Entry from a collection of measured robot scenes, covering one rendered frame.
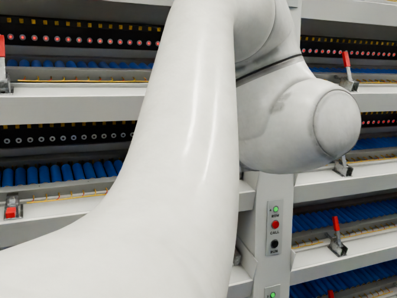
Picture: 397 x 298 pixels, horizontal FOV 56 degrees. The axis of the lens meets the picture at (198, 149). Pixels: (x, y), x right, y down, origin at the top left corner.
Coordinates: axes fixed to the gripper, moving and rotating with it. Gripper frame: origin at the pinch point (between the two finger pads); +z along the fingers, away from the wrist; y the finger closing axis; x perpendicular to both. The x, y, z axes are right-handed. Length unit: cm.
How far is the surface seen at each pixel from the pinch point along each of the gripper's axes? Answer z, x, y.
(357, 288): 11, 41, -51
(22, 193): 0.5, 4.0, 30.4
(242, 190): -3.6, 8.4, -9.8
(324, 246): 4.4, 25.5, -36.1
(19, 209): -3.0, 6.5, 31.0
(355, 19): -12.7, -25.4, -37.6
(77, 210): -2.5, 7.9, 22.3
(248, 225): 0.5, 16.2, -12.7
